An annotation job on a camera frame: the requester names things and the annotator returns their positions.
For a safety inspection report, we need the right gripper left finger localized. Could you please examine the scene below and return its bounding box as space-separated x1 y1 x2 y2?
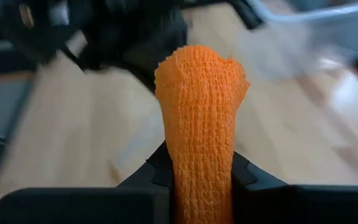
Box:
0 141 175 224

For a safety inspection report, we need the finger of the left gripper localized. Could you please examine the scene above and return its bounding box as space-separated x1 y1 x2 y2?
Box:
227 0 264 31
121 27 189 93

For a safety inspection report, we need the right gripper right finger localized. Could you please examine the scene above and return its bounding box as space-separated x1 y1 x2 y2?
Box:
231 151 358 224

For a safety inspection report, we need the clear plastic box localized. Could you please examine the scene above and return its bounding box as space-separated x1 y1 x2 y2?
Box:
249 0 358 60

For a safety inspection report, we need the orange elastic bandage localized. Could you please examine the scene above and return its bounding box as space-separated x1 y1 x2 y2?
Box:
153 45 250 224

